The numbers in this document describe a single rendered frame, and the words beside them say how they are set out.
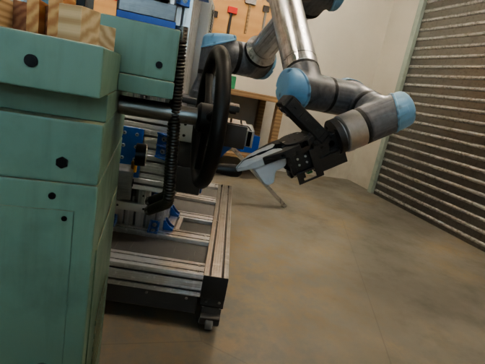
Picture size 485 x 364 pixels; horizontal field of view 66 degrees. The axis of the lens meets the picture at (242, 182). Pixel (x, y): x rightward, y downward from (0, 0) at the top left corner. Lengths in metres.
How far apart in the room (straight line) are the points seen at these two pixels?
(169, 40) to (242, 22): 3.52
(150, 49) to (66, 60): 0.25
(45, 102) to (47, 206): 0.14
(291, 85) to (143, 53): 0.28
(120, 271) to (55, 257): 0.80
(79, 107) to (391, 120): 0.54
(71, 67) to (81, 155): 0.14
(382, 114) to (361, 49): 4.06
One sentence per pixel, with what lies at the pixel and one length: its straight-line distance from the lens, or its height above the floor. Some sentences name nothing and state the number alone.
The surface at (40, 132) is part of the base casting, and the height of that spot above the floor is 0.78.
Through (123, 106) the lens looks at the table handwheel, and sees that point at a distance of 0.75.
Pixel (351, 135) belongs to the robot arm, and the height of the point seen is 0.83.
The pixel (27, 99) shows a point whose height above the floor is 0.82.
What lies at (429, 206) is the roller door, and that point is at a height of 0.14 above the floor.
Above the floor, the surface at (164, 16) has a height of 0.98.
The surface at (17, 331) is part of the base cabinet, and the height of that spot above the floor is 0.47.
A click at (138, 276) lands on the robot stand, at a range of 1.40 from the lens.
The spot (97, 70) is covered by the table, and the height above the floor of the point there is 0.87.
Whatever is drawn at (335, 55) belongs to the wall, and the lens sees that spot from 4.64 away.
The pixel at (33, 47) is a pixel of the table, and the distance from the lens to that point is 0.50.
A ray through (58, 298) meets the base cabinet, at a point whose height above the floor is 0.53.
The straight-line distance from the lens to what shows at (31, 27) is 0.69.
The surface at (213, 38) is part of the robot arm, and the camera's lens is 1.35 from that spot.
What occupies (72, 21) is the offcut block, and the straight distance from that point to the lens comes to 0.54.
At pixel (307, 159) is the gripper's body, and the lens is 0.72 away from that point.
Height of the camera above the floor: 0.88
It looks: 14 degrees down
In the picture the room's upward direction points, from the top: 11 degrees clockwise
